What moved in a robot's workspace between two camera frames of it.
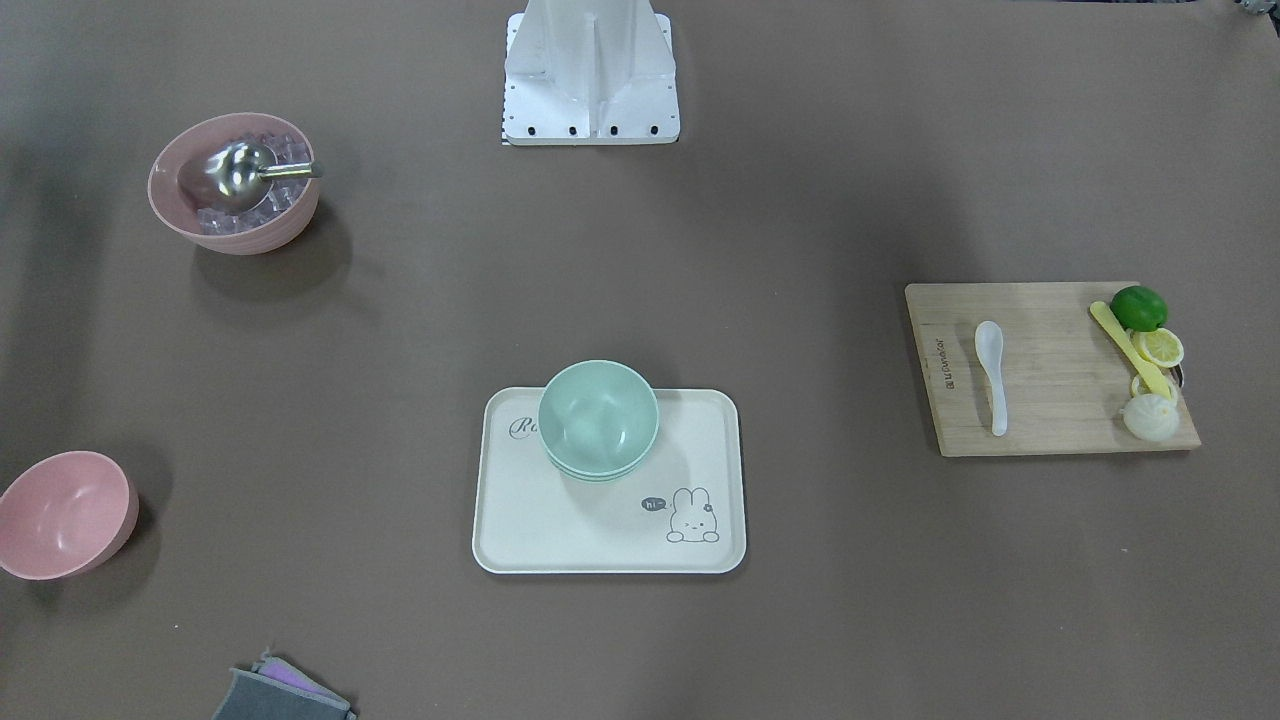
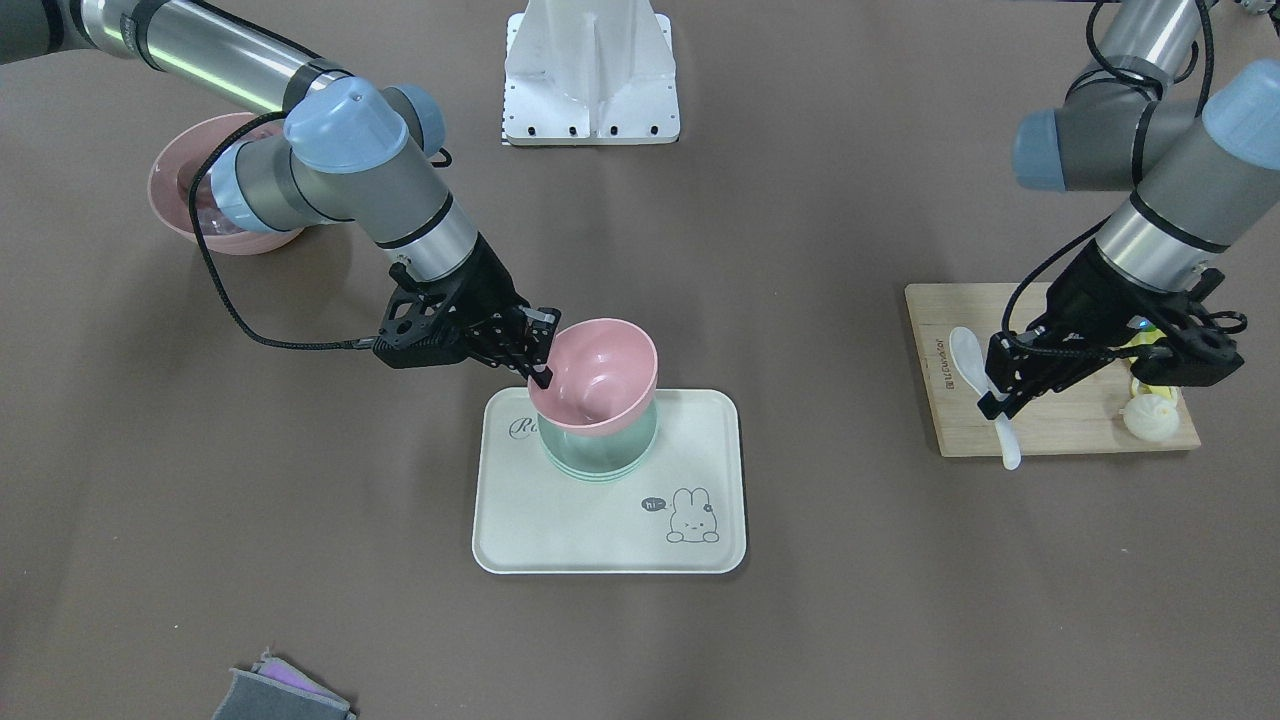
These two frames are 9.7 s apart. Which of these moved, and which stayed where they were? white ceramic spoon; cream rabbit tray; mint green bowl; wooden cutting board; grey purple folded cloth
Moved: white ceramic spoon
Stayed: wooden cutting board; grey purple folded cloth; cream rabbit tray; mint green bowl
